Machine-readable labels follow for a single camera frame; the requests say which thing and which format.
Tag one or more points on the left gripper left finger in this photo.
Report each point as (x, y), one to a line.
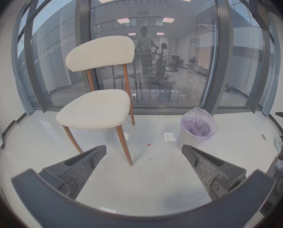
(79, 165)

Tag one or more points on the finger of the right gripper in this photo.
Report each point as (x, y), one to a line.
(282, 115)

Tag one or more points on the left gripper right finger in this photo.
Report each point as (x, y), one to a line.
(215, 172)

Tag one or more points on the purple plastic bag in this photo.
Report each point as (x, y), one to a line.
(199, 122)

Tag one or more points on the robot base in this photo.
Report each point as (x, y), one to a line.
(280, 186)

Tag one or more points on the white trash bin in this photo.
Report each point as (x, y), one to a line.
(185, 139)

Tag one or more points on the white cushioned wooden chair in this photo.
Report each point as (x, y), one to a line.
(94, 110)

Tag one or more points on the window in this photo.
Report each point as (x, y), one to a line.
(155, 56)

